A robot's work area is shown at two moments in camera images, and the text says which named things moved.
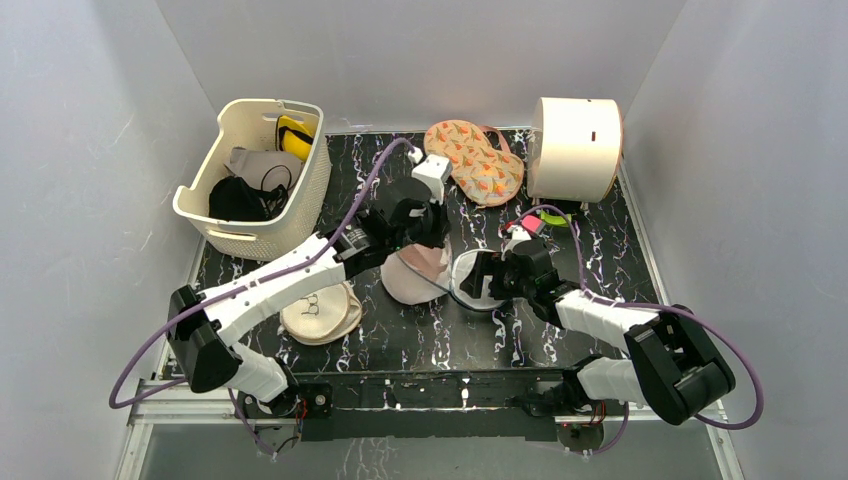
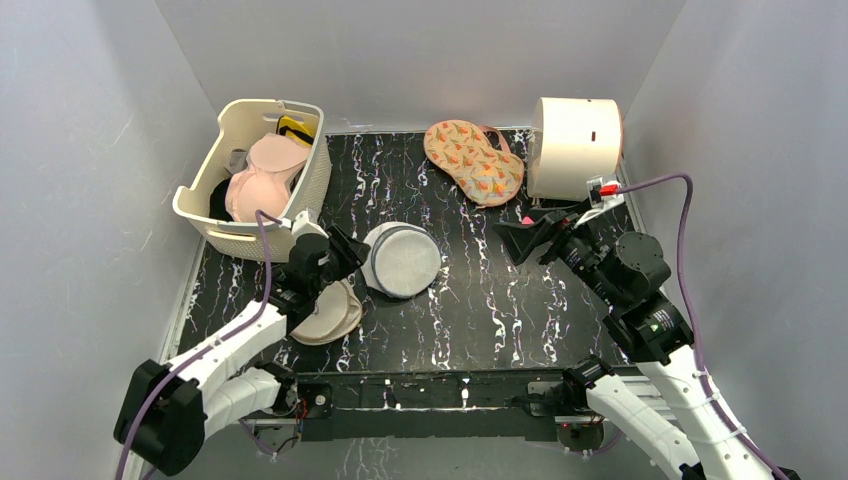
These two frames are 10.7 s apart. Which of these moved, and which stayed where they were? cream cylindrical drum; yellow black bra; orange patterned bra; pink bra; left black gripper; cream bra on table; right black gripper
Moved: pink bra; left black gripper; right black gripper
Stayed: orange patterned bra; yellow black bra; cream bra on table; cream cylindrical drum
